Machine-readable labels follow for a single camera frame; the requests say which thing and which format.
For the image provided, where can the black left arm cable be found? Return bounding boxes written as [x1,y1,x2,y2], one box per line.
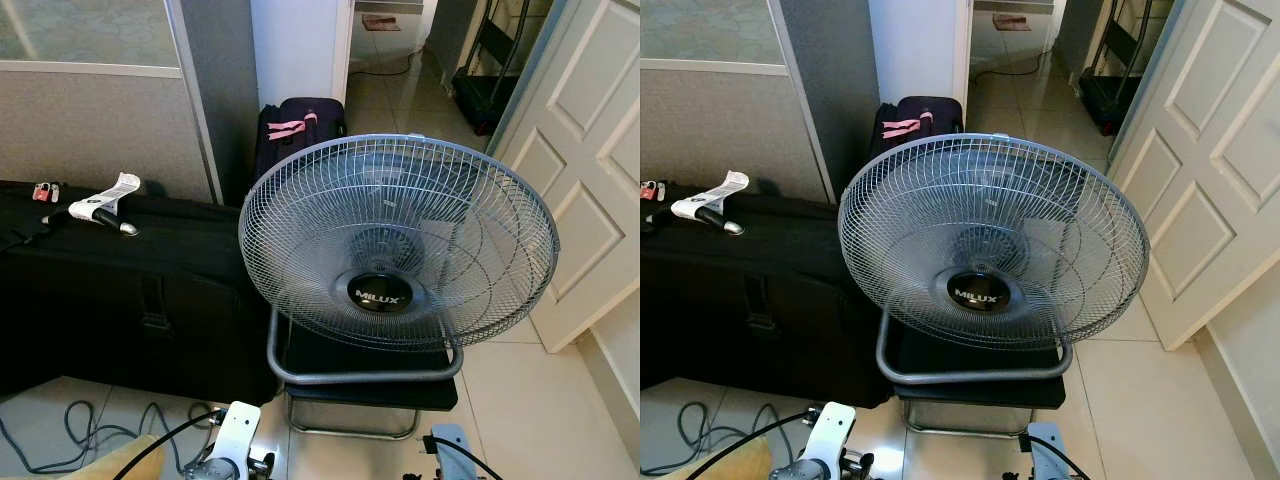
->
[112,407,227,480]
[712,407,816,480]

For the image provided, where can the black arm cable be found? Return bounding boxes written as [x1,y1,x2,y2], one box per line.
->
[1018,432,1094,480]
[112,407,227,480]
[712,407,816,480]
[422,436,502,480]

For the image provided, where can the thin black floor cable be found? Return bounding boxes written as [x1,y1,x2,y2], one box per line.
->
[347,48,418,80]
[972,48,1043,81]

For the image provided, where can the black hand trolley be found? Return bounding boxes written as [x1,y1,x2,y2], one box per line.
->
[451,0,549,137]
[1076,0,1173,137]

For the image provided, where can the large black fabric bag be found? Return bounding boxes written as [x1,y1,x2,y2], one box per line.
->
[640,180,896,410]
[0,180,282,407]

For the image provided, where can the white paper luggage tag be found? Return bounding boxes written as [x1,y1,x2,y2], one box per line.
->
[671,170,751,224]
[68,172,142,226]

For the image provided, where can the dark purple suitcase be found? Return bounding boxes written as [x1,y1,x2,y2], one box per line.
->
[872,96,965,176]
[253,97,348,191]

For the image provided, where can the black stool chrome legs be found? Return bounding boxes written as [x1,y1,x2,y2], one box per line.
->
[282,318,460,442]
[892,322,1068,440]

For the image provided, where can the black handle silver tip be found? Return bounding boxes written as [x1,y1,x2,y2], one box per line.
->
[697,204,746,237]
[92,205,140,238]

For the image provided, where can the pink ribbon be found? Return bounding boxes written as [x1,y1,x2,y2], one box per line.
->
[880,112,936,140]
[266,114,320,142]

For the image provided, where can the white panelled door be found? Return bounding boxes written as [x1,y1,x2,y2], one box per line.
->
[1105,0,1280,352]
[487,0,641,354]

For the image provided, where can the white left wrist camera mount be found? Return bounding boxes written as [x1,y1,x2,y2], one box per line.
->
[204,401,263,480]
[800,402,858,480]

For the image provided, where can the grey metal floor fan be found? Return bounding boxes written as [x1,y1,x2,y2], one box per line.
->
[838,133,1151,387]
[238,133,560,387]

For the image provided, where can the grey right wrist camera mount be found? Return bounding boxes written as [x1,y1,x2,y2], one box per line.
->
[430,424,472,480]
[1026,422,1067,480]

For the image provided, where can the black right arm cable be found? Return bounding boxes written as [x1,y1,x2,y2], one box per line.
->
[1018,432,1094,480]
[422,436,502,480]

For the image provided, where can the frosted glass pane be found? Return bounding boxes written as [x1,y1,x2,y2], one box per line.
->
[640,0,791,67]
[0,0,182,70]

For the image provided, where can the grey floor cable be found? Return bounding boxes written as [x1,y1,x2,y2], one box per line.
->
[640,401,813,477]
[0,400,223,477]

